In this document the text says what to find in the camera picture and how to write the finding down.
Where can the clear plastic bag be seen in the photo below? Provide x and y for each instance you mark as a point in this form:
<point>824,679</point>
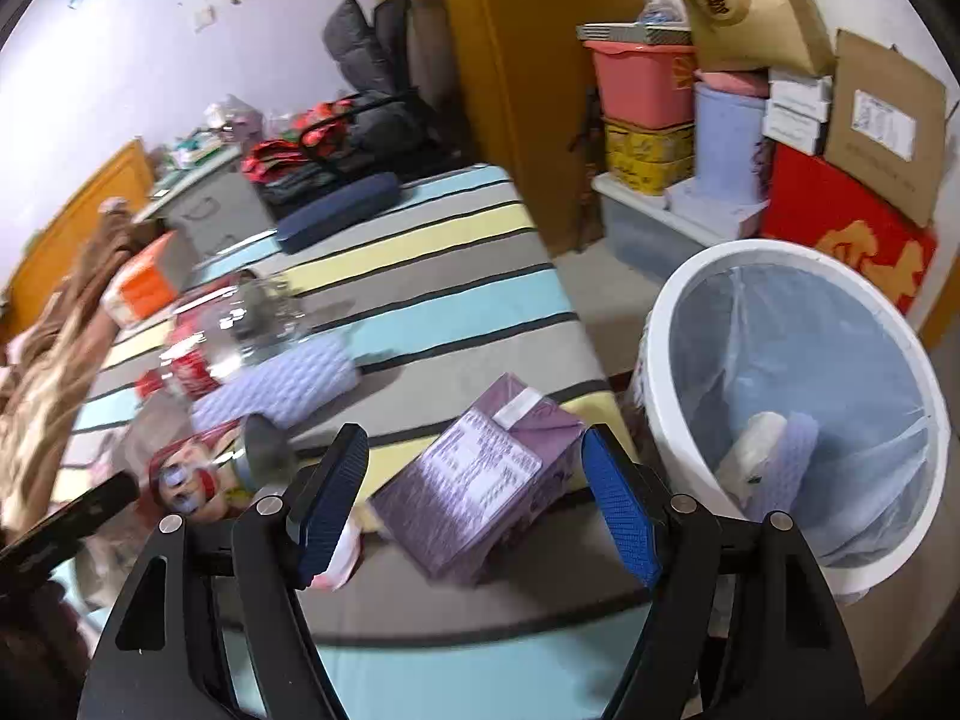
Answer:
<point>232,116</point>

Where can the flat cardboard box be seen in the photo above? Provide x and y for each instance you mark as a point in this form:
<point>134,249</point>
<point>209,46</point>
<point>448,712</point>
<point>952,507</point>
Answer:
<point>900,191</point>

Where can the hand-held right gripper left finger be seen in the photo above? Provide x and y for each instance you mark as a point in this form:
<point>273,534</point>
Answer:
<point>330,510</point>

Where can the yellow wooden wardrobe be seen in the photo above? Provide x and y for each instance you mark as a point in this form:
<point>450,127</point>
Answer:
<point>540,90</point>

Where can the white round trash bin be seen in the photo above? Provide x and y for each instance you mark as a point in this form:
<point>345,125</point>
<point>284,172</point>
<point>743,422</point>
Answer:
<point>675,405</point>

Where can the clear plastic bin liner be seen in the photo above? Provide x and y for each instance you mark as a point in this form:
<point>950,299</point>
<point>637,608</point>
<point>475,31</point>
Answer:
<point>862,360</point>

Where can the orange white tissue pack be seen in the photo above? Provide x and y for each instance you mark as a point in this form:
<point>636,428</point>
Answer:
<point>142,285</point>

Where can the yellow printed box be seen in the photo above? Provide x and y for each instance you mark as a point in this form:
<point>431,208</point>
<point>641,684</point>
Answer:
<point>645,154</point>

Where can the pink storage box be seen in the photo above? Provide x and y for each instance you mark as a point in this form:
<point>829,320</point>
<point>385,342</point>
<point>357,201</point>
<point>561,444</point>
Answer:
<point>637,86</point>

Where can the brown paper bag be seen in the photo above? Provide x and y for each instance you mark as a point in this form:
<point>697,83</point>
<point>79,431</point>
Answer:
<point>750,7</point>

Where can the white foam net sleeve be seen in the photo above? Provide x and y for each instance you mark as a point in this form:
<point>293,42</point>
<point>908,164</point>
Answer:
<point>277,386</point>
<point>787,465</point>

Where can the navy blue case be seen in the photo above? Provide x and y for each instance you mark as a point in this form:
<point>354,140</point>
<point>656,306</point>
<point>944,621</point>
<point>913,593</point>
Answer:
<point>337,210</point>

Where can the black chair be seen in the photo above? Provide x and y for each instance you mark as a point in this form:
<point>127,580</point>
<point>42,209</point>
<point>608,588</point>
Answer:
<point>431,52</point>

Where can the purple carton box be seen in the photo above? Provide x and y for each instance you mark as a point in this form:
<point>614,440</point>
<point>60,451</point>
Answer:
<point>465,480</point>

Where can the grey nightstand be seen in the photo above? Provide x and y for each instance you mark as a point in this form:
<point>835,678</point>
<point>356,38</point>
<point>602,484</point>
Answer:
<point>217,210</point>

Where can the red gift box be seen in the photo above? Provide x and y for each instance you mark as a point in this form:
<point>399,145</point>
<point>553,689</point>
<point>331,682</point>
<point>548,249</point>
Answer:
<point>810,202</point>

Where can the pink white wrapper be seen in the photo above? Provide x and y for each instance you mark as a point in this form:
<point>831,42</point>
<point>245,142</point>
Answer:
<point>341,562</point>

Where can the white small box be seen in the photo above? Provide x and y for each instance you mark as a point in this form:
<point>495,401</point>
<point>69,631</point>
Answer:
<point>791,131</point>
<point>802,90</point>

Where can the cartoon print can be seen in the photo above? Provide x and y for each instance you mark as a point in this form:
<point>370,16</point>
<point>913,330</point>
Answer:
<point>187,480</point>

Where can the striped bed sheet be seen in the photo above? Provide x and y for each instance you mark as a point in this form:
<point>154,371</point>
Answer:
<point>450,270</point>

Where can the white crumpled wrapper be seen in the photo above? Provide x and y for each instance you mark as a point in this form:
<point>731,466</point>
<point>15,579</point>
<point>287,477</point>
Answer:
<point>750,450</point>

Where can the clear bottle with red label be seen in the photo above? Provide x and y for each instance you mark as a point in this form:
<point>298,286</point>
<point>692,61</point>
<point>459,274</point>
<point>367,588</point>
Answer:
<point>247,322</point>

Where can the wooden headboard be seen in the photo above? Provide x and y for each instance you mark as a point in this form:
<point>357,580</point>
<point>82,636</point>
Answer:
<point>90,202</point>

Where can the clear storage box white lid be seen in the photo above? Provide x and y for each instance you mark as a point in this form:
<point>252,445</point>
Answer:
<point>645,240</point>

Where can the lavender plastic bucket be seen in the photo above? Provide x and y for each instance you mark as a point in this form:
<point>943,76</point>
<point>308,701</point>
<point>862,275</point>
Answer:
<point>727,142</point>

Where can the dark folded clothes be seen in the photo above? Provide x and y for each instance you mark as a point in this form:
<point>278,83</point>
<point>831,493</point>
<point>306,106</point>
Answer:
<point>390,127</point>

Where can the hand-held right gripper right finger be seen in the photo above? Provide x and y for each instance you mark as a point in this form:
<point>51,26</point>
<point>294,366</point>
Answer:
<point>622,510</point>

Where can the brown plush blanket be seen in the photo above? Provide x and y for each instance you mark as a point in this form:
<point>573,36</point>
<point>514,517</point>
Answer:
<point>52,360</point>

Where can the pile of small bedside boxes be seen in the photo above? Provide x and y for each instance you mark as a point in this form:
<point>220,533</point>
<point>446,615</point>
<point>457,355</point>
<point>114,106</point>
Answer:
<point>187,154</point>

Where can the grey quilted cushion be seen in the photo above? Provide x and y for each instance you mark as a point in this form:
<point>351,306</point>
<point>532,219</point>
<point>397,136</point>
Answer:
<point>360,37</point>

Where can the red black plaid bag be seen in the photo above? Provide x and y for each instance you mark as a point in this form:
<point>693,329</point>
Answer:
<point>277,157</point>

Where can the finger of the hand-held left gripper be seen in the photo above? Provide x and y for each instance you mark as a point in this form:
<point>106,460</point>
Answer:
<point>67,525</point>

